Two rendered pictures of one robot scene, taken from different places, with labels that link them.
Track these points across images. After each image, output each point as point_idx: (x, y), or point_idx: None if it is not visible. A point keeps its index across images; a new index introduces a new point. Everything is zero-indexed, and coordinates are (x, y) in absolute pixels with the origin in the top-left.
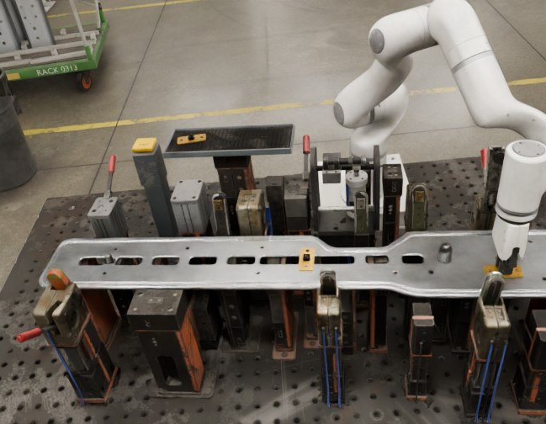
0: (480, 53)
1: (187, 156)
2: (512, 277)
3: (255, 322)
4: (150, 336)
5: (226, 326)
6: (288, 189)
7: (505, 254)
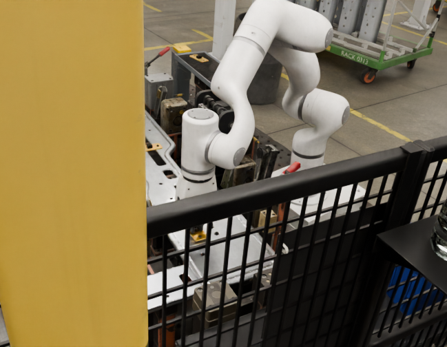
0: (240, 36)
1: (180, 62)
2: (191, 235)
3: None
4: None
5: None
6: None
7: (175, 199)
